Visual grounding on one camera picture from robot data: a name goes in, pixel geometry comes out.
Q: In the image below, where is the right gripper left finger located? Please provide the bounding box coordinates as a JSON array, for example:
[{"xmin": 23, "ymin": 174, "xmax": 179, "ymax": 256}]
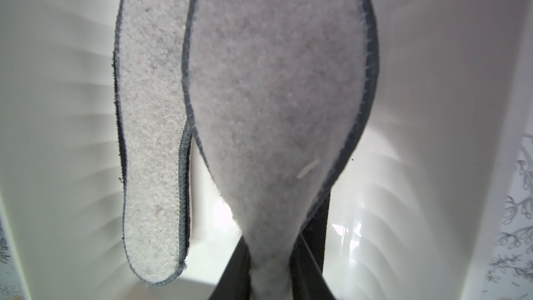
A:
[{"xmin": 209, "ymin": 237, "xmax": 251, "ymax": 300}]

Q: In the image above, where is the floral table cloth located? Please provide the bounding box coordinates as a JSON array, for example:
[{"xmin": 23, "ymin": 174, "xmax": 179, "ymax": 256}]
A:
[{"xmin": 480, "ymin": 110, "xmax": 532, "ymax": 299}]

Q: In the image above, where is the grey felt insole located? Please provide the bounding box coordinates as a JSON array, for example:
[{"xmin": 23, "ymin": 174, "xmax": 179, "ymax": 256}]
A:
[
  {"xmin": 114, "ymin": 0, "xmax": 192, "ymax": 286},
  {"xmin": 182, "ymin": 0, "xmax": 380, "ymax": 299}
]

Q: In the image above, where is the black insole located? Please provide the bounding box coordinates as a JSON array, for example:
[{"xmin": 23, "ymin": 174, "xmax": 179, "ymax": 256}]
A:
[
  {"xmin": 112, "ymin": 50, "xmax": 127, "ymax": 187},
  {"xmin": 303, "ymin": 194, "xmax": 330, "ymax": 272}
]

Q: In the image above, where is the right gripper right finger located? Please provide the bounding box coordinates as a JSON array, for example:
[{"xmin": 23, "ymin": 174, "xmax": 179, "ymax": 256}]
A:
[{"xmin": 290, "ymin": 236, "xmax": 335, "ymax": 300}]

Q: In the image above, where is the white plastic storage box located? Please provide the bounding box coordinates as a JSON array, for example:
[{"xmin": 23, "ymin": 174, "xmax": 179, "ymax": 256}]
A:
[{"xmin": 1, "ymin": 0, "xmax": 532, "ymax": 299}]

